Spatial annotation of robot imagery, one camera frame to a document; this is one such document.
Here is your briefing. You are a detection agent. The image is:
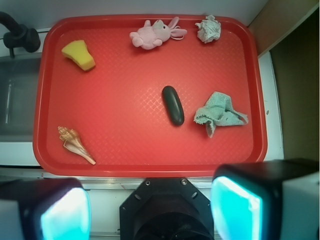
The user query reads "dark green oval stone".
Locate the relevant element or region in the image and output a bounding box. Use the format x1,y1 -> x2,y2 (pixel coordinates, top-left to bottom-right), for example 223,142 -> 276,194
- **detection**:
162,85 -> 185,126

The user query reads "black faucet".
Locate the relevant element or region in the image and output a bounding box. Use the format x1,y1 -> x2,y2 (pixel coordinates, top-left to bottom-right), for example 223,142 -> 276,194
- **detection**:
0,11 -> 41,59

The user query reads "yellow green sponge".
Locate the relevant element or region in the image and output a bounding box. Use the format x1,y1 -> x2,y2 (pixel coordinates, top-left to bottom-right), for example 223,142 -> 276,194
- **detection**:
61,39 -> 96,71

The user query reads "pink plush bunny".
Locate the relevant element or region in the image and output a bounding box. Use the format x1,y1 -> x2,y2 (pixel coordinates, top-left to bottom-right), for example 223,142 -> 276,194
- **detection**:
129,16 -> 188,50

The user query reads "brown spiral seashell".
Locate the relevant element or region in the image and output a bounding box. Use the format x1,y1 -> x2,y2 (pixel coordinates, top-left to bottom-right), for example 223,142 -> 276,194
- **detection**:
57,126 -> 96,166

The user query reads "steel sink basin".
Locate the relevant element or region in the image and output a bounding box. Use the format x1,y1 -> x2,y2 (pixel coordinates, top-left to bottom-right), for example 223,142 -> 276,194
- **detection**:
0,53 -> 41,142

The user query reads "crumpled white paper ball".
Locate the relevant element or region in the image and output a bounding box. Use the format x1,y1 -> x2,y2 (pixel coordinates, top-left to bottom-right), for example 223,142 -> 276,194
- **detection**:
194,14 -> 222,44

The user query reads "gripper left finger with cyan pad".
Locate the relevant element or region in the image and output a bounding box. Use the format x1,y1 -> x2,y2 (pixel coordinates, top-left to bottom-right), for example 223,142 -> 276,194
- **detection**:
0,178 -> 92,240

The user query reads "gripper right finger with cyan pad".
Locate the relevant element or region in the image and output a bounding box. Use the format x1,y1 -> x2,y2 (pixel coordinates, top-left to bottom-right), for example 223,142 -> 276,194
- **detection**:
210,158 -> 320,240

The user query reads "light green crumpled cloth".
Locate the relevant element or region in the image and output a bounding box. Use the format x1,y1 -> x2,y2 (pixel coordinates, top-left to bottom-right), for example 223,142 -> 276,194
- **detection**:
193,91 -> 249,138

